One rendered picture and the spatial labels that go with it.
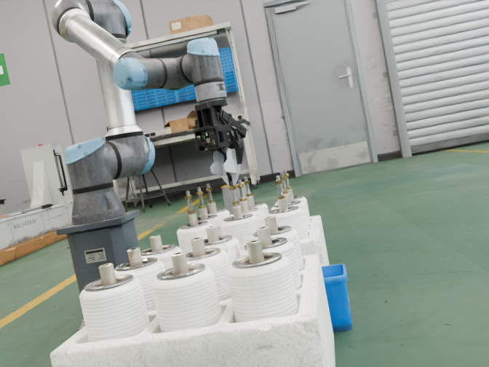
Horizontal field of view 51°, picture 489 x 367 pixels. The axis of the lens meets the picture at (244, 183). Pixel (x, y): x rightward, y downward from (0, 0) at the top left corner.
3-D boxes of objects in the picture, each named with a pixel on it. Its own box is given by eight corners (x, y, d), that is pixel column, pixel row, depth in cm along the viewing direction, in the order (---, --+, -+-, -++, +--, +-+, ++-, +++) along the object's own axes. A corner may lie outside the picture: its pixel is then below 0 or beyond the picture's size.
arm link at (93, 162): (63, 191, 149) (54, 145, 148) (104, 183, 158) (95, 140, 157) (84, 188, 140) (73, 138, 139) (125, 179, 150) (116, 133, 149)
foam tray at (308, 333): (73, 471, 75) (48, 353, 74) (158, 358, 114) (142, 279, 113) (340, 448, 69) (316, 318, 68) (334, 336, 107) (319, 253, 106)
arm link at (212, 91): (207, 88, 133) (232, 81, 128) (210, 105, 133) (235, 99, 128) (188, 88, 127) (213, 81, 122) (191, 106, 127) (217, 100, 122)
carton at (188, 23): (178, 40, 618) (175, 27, 617) (215, 31, 610) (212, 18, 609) (171, 35, 590) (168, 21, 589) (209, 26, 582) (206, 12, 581)
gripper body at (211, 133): (197, 154, 127) (188, 105, 126) (218, 151, 134) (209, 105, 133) (221, 149, 122) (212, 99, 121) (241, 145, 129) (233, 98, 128)
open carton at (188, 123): (176, 135, 621) (172, 117, 620) (206, 129, 608) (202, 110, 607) (164, 136, 593) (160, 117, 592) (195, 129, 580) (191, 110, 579)
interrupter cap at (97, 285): (76, 296, 77) (75, 291, 77) (97, 282, 85) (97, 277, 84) (123, 289, 76) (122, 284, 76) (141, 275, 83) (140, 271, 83)
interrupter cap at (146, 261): (108, 275, 89) (108, 271, 89) (125, 264, 96) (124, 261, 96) (149, 269, 87) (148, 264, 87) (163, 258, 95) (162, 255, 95)
